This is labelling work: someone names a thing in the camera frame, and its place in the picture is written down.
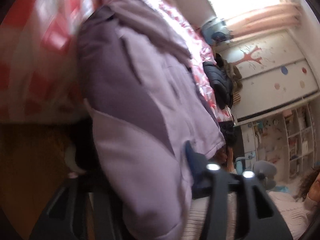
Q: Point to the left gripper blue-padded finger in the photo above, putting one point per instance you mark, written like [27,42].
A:
[256,216]

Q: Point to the lilac and purple jacket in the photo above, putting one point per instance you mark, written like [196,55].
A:
[136,79]

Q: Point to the dark clothes heap on bed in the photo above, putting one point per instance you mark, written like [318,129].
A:
[225,80]

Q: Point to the grey desk chair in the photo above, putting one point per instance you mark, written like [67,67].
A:
[263,170]

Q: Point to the white bookshelf with items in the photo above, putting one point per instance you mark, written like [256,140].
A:
[285,139]

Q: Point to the person in pink sweater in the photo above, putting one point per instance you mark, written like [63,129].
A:
[298,212]

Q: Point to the white wardrobe with tree decal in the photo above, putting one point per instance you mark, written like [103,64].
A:
[275,74]

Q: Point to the blue patterned right curtain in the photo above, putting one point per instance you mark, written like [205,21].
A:
[215,31]

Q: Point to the pink checkered plastic-covered bedding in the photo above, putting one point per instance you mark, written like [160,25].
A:
[39,72]

